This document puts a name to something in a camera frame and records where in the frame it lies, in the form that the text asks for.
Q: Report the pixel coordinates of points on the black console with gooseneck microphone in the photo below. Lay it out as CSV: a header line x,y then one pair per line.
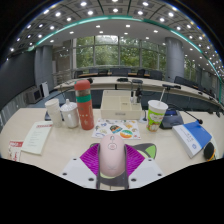
x,y
171,119

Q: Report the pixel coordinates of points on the red white fan-print magazine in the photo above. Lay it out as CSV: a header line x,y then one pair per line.
x,y
15,150

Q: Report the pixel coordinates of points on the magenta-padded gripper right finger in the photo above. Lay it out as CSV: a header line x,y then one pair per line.
x,y
146,171

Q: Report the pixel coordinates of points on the dark office chairs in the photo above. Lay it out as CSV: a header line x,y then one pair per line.
x,y
183,81

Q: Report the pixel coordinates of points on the pink computer mouse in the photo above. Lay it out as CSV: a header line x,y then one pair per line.
x,y
112,155

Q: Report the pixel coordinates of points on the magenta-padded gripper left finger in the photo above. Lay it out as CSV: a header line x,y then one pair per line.
x,y
78,171

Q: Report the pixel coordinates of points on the long curved conference desk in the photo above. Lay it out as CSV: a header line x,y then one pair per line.
x,y
106,83

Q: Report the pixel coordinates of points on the ceiling lights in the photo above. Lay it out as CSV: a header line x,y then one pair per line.
x,y
90,12

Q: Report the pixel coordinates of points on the black yellow handheld microphone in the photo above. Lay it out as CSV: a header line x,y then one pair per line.
x,y
209,151

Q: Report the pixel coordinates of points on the colourful sticker sheet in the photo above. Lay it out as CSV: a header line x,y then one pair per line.
x,y
116,128

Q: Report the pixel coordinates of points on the green printed cup with straw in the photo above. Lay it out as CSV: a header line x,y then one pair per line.
x,y
156,115

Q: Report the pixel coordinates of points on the white booklet with red heading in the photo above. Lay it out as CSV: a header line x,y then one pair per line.
x,y
37,136

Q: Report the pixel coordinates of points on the blue and white book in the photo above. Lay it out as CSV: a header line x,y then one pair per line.
x,y
196,135

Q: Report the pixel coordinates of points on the cream divided box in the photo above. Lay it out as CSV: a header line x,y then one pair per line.
x,y
120,106

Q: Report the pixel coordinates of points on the white lidded mug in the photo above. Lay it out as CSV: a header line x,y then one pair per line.
x,y
70,115

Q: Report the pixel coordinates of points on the red bottle with green band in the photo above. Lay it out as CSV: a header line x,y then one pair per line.
x,y
85,110

